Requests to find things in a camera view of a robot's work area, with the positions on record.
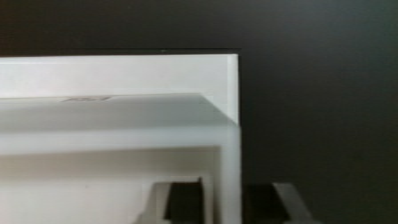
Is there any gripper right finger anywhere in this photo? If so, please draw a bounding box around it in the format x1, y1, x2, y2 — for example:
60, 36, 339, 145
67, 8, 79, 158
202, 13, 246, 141
243, 182, 308, 224

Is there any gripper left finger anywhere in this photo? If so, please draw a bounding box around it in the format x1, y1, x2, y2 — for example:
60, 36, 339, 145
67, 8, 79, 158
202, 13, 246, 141
141, 176, 212, 224

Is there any white drawer cabinet box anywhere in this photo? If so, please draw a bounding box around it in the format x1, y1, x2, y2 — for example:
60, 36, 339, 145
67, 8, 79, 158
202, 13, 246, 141
0, 54, 241, 224

